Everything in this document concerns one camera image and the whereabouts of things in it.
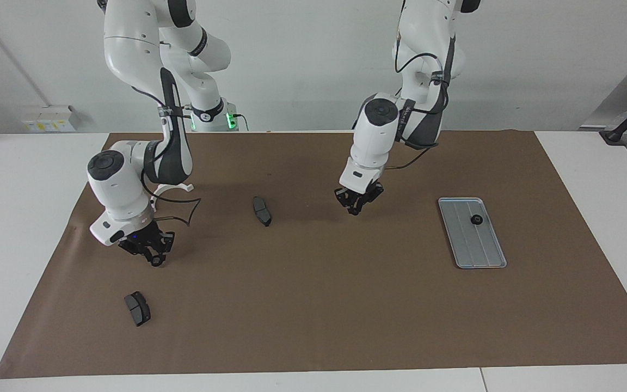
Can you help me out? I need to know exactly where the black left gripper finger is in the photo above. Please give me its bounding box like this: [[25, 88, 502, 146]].
[[335, 189, 355, 214], [354, 186, 385, 215]]

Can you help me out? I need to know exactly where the silver metal tray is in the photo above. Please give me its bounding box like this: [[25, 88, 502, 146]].
[[438, 197, 508, 270]]

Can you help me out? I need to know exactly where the dark grey brake pad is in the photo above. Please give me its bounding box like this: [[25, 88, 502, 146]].
[[124, 291, 151, 327], [252, 196, 273, 228]]

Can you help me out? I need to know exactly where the brown table mat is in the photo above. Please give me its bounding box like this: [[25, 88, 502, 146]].
[[0, 130, 627, 379]]

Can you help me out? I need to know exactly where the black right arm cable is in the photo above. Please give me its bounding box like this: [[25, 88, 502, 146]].
[[142, 87, 202, 226]]

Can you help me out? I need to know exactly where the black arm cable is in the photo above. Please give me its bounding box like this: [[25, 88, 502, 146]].
[[384, 33, 453, 170], [142, 87, 202, 226]]

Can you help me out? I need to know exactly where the white half-ring bracket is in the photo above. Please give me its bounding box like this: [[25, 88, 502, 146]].
[[149, 183, 195, 212]]

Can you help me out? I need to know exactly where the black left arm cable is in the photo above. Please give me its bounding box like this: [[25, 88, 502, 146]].
[[384, 33, 453, 170]]

